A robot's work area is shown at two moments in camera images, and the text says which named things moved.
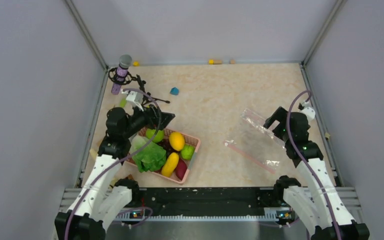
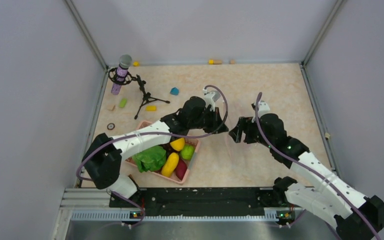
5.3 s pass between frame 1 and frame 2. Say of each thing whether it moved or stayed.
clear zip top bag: moved
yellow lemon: stayed
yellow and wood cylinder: stayed
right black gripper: moved
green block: stayed
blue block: stayed
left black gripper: moved
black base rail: stayed
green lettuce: stayed
